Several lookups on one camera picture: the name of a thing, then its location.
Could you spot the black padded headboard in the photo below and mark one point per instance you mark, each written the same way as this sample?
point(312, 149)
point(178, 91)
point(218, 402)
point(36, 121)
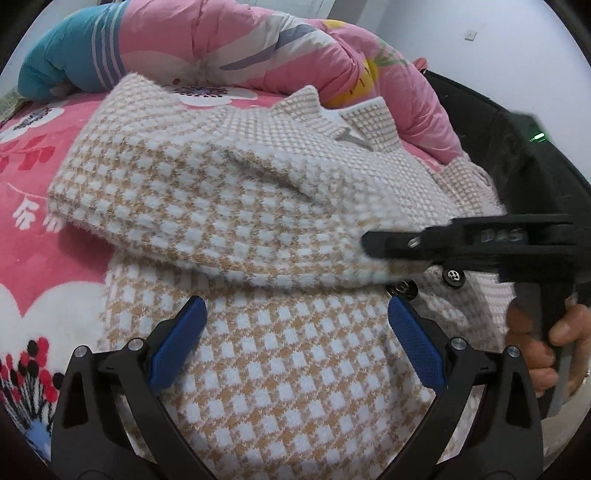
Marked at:
point(475, 129)

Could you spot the person's right hand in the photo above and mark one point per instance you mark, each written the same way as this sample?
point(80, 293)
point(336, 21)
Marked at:
point(565, 330)

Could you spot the beige white checked knit cardigan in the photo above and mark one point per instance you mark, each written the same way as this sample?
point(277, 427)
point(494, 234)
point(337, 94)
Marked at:
point(258, 221)

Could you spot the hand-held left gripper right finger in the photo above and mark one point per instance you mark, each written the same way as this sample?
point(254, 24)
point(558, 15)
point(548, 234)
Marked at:
point(415, 344)

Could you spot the pink floral bed blanket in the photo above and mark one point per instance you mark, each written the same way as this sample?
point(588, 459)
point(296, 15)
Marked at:
point(41, 258)

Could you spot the grey-green patterned cloth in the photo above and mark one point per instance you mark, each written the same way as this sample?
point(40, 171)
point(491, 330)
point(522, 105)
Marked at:
point(8, 104)

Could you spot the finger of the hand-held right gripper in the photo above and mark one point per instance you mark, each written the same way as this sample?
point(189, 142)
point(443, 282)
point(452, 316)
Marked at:
point(406, 244)

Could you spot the pink printed quilt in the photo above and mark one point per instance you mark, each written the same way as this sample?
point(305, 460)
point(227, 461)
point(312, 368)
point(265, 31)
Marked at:
point(240, 41)

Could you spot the white wall switch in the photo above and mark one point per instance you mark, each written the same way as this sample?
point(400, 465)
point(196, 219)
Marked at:
point(470, 34)

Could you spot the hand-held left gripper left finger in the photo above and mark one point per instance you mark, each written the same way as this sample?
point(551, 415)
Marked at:
point(178, 339)

